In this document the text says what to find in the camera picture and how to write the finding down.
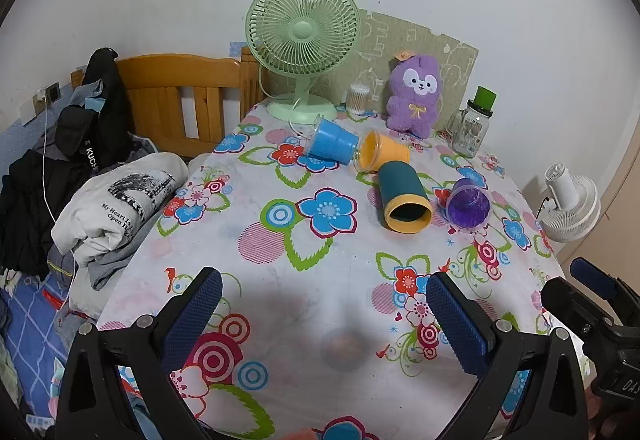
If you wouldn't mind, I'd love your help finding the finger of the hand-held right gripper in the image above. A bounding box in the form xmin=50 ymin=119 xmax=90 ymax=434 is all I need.
xmin=570 ymin=257 xmax=640 ymax=321
xmin=541 ymin=276 xmax=608 ymax=338

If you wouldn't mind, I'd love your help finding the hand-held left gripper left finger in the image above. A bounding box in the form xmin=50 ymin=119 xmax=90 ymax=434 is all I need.
xmin=56 ymin=266 xmax=224 ymax=440

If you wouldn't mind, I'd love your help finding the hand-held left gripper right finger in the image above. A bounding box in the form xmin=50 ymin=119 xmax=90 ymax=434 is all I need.
xmin=425 ymin=271 xmax=587 ymax=440

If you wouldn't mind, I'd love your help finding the purple transparent cup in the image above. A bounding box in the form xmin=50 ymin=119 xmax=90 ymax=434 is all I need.
xmin=445 ymin=178 xmax=492 ymax=231

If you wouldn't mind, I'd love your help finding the dark green cup yellow rim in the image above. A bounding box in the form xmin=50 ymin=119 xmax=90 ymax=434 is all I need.
xmin=377 ymin=161 xmax=433 ymax=234

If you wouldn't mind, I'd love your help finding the orange plastic cup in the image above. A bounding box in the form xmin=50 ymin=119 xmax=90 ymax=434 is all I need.
xmin=353 ymin=130 xmax=411 ymax=172

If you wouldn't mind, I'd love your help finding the blue plastic cup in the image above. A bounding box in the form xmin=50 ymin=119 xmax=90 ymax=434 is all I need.
xmin=306 ymin=117 xmax=360 ymax=165

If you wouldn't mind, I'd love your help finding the white small fan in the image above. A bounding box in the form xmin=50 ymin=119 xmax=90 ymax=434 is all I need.
xmin=537 ymin=163 xmax=602 ymax=243

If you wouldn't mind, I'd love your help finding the grey folded clothing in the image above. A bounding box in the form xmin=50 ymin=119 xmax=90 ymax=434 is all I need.
xmin=47 ymin=240 xmax=146 ymax=291

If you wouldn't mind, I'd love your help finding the floral tablecloth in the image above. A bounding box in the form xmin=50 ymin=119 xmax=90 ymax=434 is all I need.
xmin=95 ymin=104 xmax=568 ymax=440

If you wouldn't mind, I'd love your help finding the white printed t-shirt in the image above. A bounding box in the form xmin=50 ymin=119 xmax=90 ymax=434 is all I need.
xmin=51 ymin=154 xmax=190 ymax=265

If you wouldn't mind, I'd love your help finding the blue bedsheet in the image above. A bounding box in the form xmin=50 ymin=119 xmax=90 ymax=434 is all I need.
xmin=0 ymin=270 xmax=151 ymax=440

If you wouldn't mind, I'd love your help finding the glass jar green lid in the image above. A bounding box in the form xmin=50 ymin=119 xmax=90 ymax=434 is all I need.
xmin=447 ymin=86 xmax=498 ymax=157

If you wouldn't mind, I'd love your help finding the black clothes pile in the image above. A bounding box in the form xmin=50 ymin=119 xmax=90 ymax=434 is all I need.
xmin=0 ymin=147 xmax=96 ymax=278

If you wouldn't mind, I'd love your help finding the black jacket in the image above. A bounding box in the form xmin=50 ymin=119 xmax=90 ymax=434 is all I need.
xmin=54 ymin=48 xmax=135 ymax=171

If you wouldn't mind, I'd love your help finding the purple plush toy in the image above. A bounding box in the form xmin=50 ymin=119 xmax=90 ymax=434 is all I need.
xmin=385 ymin=50 xmax=446 ymax=139

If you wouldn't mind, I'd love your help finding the wooden headboard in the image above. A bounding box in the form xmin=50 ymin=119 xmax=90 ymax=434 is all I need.
xmin=70 ymin=46 xmax=268 ymax=158

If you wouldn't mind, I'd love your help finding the cotton swab container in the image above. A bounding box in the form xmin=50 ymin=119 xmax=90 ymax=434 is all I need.
xmin=347 ymin=84 xmax=373 ymax=115

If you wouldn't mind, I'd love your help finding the patterned beige board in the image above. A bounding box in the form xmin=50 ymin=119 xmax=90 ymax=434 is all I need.
xmin=357 ymin=10 xmax=479 ymax=131

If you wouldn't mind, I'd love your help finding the green desk fan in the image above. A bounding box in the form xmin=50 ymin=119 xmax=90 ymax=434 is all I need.
xmin=245 ymin=0 xmax=362 ymax=125

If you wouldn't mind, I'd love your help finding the white cable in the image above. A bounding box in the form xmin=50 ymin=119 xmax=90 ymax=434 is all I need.
xmin=35 ymin=92 xmax=82 ymax=281

